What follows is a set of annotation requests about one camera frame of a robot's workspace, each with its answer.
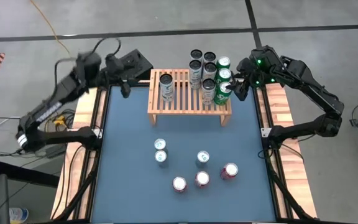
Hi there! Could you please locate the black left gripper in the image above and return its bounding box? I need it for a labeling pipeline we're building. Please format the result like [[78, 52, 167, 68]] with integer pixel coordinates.
[[104, 52, 140, 99]]

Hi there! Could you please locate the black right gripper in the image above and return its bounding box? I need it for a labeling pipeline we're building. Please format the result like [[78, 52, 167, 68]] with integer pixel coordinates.
[[225, 58, 260, 102]]

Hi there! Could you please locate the green Sprite can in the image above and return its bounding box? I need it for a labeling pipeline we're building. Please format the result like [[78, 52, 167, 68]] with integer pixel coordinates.
[[213, 81, 234, 106], [217, 67, 232, 84], [216, 55, 232, 71]]

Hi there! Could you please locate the white Celsius can yellow band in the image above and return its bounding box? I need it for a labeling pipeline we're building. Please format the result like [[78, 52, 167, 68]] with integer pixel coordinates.
[[201, 77, 217, 106], [203, 61, 218, 82], [203, 51, 218, 65]]

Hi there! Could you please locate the white Celsius can blue band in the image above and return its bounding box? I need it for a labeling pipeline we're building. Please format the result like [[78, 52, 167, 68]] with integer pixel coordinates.
[[159, 73, 175, 103], [190, 49, 204, 63], [188, 58, 203, 90]]

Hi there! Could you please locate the red Star Wars cola can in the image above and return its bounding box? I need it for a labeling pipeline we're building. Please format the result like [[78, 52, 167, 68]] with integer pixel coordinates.
[[172, 175, 188, 193]]

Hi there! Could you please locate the wooden slatted shelf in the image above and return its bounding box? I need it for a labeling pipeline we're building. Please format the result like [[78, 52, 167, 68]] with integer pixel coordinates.
[[147, 68, 233, 127]]

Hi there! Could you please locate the black mesh case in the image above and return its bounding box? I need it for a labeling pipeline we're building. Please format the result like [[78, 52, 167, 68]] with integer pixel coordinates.
[[119, 49, 154, 82]]

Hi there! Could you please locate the yellow power plug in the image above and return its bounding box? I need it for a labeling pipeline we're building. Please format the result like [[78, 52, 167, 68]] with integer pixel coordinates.
[[53, 114, 67, 127]]

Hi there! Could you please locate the black power brick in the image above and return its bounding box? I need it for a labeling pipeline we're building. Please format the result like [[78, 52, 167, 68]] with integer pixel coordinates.
[[45, 146, 67, 158]]

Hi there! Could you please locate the black floor bar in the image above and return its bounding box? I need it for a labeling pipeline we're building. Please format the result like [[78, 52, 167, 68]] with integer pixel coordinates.
[[0, 160, 60, 189]]

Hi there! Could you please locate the white blue yellow container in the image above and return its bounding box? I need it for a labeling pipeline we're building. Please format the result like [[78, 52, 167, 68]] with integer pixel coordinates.
[[9, 207, 30, 224]]

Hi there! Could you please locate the yellow extension cable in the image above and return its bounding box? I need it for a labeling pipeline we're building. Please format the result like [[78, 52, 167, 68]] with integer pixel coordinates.
[[29, 0, 74, 135]]

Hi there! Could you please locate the black aluminium table frame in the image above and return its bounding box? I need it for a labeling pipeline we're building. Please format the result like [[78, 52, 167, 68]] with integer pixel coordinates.
[[52, 79, 318, 224]]

